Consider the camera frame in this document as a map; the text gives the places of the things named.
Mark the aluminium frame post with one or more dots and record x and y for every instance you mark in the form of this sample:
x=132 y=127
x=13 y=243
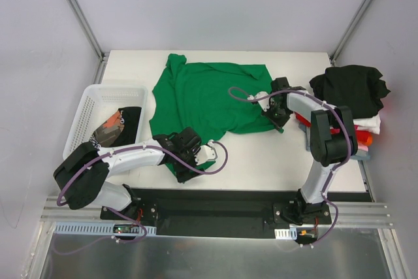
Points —
x=86 y=28
x=354 y=23

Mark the aluminium front rail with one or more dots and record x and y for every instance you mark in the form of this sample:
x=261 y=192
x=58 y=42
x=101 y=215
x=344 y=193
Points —
x=351 y=214

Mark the right aluminium frame post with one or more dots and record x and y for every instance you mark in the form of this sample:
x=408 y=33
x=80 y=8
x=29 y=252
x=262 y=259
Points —
x=354 y=23

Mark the folded black t shirt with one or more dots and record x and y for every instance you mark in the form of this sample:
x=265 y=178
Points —
x=358 y=87

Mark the green t shirt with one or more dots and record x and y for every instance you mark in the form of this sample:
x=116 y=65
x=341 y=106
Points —
x=196 y=95

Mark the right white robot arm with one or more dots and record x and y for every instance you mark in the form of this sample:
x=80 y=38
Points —
x=332 y=142

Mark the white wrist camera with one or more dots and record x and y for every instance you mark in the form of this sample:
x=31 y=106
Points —
x=262 y=99
x=206 y=153

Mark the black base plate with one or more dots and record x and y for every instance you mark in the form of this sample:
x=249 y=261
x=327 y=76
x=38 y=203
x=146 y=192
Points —
x=214 y=213

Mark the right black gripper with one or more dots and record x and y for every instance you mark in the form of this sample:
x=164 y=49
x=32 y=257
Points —
x=275 y=115

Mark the folded red t shirt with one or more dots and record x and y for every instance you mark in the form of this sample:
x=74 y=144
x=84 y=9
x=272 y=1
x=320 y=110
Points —
x=364 y=137

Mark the white plastic laundry basket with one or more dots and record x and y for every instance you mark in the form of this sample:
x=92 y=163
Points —
x=99 y=102

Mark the folded pink t shirt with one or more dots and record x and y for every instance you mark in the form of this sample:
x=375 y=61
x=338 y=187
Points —
x=362 y=147

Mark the left aluminium frame post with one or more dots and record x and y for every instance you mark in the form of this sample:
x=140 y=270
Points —
x=86 y=28

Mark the folded light blue t shirt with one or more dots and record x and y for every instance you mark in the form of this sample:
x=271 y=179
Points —
x=359 y=155

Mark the folded white t shirt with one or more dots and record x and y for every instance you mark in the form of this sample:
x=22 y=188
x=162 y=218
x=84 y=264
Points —
x=372 y=125

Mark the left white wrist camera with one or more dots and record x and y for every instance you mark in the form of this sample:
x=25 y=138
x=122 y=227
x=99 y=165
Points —
x=206 y=153

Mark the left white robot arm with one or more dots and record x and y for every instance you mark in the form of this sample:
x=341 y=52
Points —
x=82 y=175

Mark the black t shirt in basket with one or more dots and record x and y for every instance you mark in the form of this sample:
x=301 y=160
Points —
x=119 y=130

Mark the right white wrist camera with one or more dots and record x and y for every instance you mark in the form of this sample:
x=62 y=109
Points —
x=262 y=99

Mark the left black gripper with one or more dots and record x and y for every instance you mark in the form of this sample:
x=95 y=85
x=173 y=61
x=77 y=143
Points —
x=183 y=164

